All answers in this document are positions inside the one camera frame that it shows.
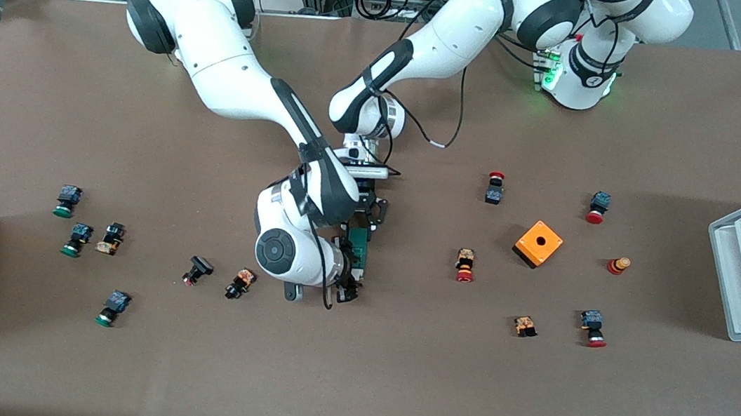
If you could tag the red mushroom button blue block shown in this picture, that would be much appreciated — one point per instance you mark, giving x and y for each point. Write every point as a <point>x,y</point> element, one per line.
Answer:
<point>591,321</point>
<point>600,201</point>

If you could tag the green mushroom button blue block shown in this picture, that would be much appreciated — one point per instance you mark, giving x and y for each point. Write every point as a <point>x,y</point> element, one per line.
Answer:
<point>69,194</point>
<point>117,303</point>
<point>79,234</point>

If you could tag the black selector switch orange block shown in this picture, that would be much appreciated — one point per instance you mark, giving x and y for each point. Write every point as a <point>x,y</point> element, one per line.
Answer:
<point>113,233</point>
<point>241,282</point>

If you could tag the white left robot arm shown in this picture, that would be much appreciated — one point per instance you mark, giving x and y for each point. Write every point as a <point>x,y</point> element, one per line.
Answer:
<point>449,27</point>

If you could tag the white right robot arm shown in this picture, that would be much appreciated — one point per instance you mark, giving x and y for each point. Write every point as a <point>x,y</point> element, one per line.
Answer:
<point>219,62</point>

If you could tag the orange button enclosure box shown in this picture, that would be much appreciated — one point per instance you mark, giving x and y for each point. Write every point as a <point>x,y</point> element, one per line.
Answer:
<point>539,243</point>

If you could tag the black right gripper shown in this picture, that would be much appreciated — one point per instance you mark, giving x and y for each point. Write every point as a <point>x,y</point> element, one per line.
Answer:
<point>346,270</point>

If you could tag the small orange contact block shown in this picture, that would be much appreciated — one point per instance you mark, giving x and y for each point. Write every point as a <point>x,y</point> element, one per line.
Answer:
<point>525,325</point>

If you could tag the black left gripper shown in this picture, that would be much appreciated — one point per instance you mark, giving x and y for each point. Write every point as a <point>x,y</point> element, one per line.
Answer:
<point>367,187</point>

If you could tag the red push button black block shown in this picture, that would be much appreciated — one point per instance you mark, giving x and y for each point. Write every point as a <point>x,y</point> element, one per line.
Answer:
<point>494,195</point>

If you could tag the black flat-head switch red terminals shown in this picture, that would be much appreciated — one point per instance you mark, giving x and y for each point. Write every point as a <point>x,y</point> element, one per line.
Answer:
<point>201,265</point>

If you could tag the green circuit board module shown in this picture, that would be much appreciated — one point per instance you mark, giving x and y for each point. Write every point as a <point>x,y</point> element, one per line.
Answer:
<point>363,244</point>

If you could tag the red emergency button orange block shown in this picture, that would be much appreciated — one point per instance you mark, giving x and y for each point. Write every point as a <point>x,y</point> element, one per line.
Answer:
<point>465,262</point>

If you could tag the red yellow emergency stop head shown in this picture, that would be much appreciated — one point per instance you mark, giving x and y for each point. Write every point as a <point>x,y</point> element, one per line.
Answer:
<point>616,266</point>

